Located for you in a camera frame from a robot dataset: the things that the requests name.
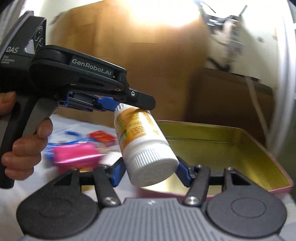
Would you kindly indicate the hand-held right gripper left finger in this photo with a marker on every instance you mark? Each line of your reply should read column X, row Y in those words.
column 119, row 172

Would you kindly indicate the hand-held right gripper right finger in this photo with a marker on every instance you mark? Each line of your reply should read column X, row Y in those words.
column 183, row 173

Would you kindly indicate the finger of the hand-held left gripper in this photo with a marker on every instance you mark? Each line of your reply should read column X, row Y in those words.
column 97, row 74
column 106, row 103

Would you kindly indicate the white eraser block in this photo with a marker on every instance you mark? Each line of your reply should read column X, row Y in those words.
column 111, row 158

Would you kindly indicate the small red box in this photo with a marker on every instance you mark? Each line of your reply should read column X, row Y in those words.
column 101, row 137

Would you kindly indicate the white plastic bottle orange label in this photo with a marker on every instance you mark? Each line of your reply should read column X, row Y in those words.
column 143, row 143

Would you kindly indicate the pink rectangular packet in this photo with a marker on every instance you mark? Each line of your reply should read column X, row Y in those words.
column 76, row 155

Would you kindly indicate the pink tin box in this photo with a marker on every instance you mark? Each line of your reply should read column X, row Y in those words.
column 231, row 150

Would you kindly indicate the blue polka-dot bow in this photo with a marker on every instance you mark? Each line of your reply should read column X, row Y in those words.
column 49, row 150

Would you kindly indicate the person's left hand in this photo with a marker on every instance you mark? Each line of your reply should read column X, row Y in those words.
column 25, row 148

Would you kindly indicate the wooden headboard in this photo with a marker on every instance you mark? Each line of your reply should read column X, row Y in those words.
column 150, row 64

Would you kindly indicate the brown chair back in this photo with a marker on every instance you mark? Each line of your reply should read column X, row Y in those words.
column 226, row 102

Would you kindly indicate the white bed sheet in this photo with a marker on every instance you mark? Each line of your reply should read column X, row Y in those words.
column 23, row 194

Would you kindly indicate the white power strip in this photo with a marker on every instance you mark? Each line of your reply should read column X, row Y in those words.
column 227, row 34

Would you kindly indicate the white door frame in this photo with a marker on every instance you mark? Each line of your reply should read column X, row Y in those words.
column 282, row 81

